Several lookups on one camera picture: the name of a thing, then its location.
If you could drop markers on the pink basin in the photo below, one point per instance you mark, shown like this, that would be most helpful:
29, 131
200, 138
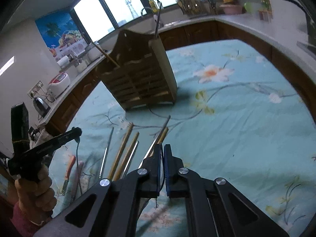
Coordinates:
231, 9

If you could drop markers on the floral teal tablecloth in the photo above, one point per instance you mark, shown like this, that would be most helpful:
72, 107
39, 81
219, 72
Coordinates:
234, 128

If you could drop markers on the large white cooker pot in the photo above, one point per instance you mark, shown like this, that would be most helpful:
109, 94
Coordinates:
93, 51

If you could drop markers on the kitchen faucet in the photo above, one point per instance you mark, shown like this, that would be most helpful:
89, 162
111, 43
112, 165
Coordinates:
148, 9

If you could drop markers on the wooden utensil holder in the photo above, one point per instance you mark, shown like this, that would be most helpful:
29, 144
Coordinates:
138, 79

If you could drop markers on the wall poster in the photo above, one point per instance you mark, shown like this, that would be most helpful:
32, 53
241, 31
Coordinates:
54, 29

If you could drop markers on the wooden dish rack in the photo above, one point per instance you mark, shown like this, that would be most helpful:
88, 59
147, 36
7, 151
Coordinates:
188, 3

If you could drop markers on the yellow dish soap bottle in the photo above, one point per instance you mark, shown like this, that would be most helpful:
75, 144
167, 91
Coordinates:
153, 5

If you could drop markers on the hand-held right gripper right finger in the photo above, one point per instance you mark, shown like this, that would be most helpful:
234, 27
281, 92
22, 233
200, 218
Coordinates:
167, 175

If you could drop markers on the wall socket strip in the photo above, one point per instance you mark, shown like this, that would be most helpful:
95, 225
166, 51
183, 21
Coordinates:
35, 88

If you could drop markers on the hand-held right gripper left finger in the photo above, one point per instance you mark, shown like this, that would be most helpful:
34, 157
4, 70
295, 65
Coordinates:
158, 177

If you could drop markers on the kitchen window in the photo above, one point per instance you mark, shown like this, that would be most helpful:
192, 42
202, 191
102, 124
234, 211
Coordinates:
111, 7

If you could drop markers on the wooden spoon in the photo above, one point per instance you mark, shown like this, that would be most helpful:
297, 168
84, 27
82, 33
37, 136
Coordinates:
106, 54

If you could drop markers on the paper towel roll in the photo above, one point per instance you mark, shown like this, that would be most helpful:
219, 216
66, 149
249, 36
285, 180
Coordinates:
63, 61

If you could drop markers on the wooden chopstick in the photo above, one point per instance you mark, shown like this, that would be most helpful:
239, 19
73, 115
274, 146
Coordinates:
163, 135
128, 153
122, 148

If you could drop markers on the electric kettle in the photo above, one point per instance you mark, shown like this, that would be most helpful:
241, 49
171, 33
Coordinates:
40, 106

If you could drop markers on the person's left hand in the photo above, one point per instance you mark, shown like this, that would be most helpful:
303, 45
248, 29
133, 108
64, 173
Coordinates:
34, 197

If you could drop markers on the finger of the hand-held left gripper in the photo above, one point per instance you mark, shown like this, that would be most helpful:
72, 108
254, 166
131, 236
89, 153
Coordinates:
61, 139

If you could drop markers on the green plastic utensil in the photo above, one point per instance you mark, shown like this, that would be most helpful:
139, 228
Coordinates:
248, 7

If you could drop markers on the white and red rice cooker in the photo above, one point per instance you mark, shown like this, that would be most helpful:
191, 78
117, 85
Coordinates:
58, 85

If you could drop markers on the metal chopstick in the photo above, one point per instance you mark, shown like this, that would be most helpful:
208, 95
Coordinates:
131, 156
156, 142
158, 19
106, 153

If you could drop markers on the person's left forearm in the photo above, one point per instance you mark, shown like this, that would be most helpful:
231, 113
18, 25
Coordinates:
17, 224

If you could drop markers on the small white pot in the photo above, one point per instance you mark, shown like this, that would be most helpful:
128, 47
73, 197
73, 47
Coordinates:
81, 66

